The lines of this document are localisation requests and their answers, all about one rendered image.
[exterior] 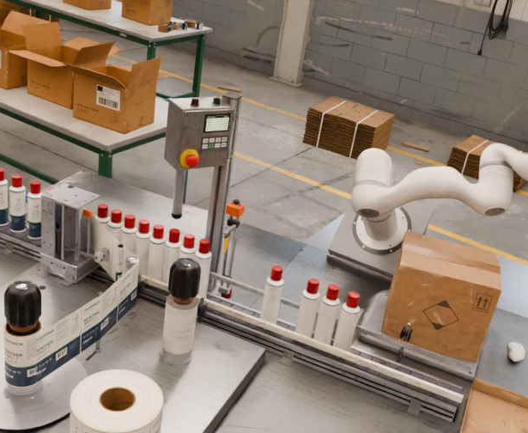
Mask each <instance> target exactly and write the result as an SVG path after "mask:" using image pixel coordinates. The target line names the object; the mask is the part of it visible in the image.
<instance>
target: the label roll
mask: <svg viewBox="0 0 528 433"><path fill-rule="evenodd" d="M162 408H163V395H162V391H161V389H160V388H159V386H158V385H157V384H156V383H155V382H154V381H153V380H152V379H150V378H149V377H147V376H146V375H143V374H141V373H138V372H136V371H132V370H127V369H109V370H104V371H101V372H98V373H95V374H92V375H90V376H88V377H86V378H85V379H83V380H82V381H81V382H80V383H79V384H77V386H76V387H75V389H74V390H73V392H72V395H71V397H70V433H161V416H162Z"/></svg>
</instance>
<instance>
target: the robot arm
mask: <svg viewBox="0 0 528 433"><path fill-rule="evenodd" d="M513 170H514V171H515V172H516V173H517V174H518V175H519V176H520V177H521V178H523V179H524V180H527V181H528V155H525V154H522V153H520V152H518V151H517V150H516V149H513V148H511V147H509V146H507V145H505V144H502V143H494V144H491V145H489V146H488V147H487V148H486V149H485V150H484V151H483V152H482V154H481V158H480V166H479V181H478V183H476V184H471V183H470V182H468V181H467V180H466V179H465V178H464V177H463V176H462V175H461V174H460V173H459V172H458V171H457V170H456V169H454V168H450V167H429V168H419V169H417V170H414V171H412V172H411V173H409V174H408V175H406V176H405V177H404V178H403V179H402V180H401V181H400V182H399V183H398V184H397V185H395V186H393V166H392V162H391V158H390V157H389V156H388V154H387V153H385V152H384V151H383V150H382V149H376V148H375V149H366V150H364V151H363V152H361V154H360V155H359V157H358V159H357V161H356V164H355V175H354V182H353V189H352V196H351V204H352V207H353V210H354V211H355V213H356V214H358V215H359V217H358V220H357V223H356V232H357V235H358V237H359V239H360V240H361V242H362V243H363V244H364V245H365V246H367V247H369V248H371V249H373V250H379V251H383V250H388V249H391V248H394V247H395V246H397V245H398V244H399V243H400V242H401V241H402V240H403V239H404V234H405V231H407V228H408V225H407V220H406V217H405V215H404V213H403V212H402V211H401V210H400V209H399V208H398V207H400V206H402V205H404V204H407V203H409V202H412V201H416V200H420V199H426V198H453V199H457V200H459V201H461V202H463V203H465V204H467V205H468V206H470V207H471V209H472V210H474V211H475V212H477V213H479V214H481V215H484V216H487V217H495V216H499V215H500V214H502V213H504V212H506V211H507V210H508V208H509V207H510V205H511V203H512V198H513Z"/></svg>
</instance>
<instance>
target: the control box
mask: <svg viewBox="0 0 528 433"><path fill-rule="evenodd" d="M214 98H215V97H199V98H198V99H199V107H191V100H192V98H178V99H169V101H168V111H167V130H166V141H165V151H164V159H165V160H166V161H167V162H168V163H169V164H170V165H171V166H172V167H173V168H175V169H176V170H186V169H194V168H211V167H220V166H225V165H227V159H228V147H227V148H225V149H205V150H201V143H202V137H220V136H228V146H229V140H230V133H231V126H232V119H233V113H234V110H233V109H232V107H231V106H230V105H228V104H227V105H224V104H222V98H221V97H219V98H220V99H221V105H220V106H218V107H217V106H213V105H212V102H213V99H214ZM216 113H231V115H230V122H229V129H228V131H220V132H208V133H203V128H204V121H205V114H216ZM189 155H195V156H197V157H198V164H197V165H196V167H194V168H190V167H188V166H187V165H186V162H185V161H186V157H187V156H189Z"/></svg>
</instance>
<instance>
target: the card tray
mask: <svg viewBox="0 0 528 433"><path fill-rule="evenodd" d="M459 433H528V397H526V396H524V395H522V394H519V393H515V392H513V391H510V390H507V389H505V388H503V387H498V386H496V385H494V384H491V383H488V382H486V381H482V380H479V379H477V378H475V379H474V381H473V383H472V386H471V389H470V395H469V398H468V402H467V406H466V409H465V413H464V419H463V423H462V426H461V429H460V432H459Z"/></svg>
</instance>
